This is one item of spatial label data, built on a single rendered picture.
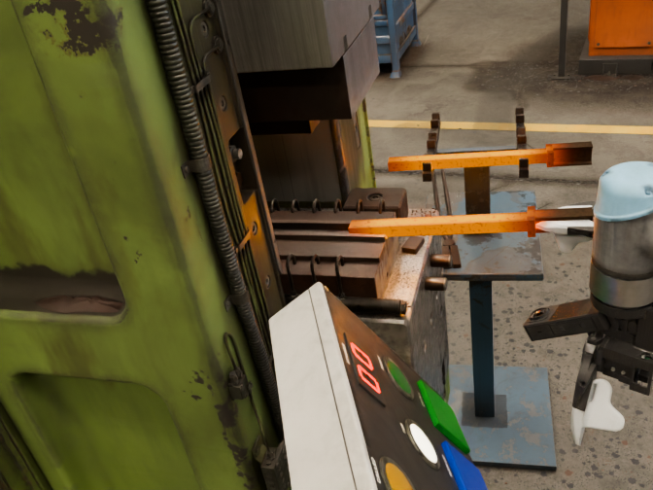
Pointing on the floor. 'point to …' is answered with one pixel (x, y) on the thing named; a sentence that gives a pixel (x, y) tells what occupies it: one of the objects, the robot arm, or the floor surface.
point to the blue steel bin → (395, 31)
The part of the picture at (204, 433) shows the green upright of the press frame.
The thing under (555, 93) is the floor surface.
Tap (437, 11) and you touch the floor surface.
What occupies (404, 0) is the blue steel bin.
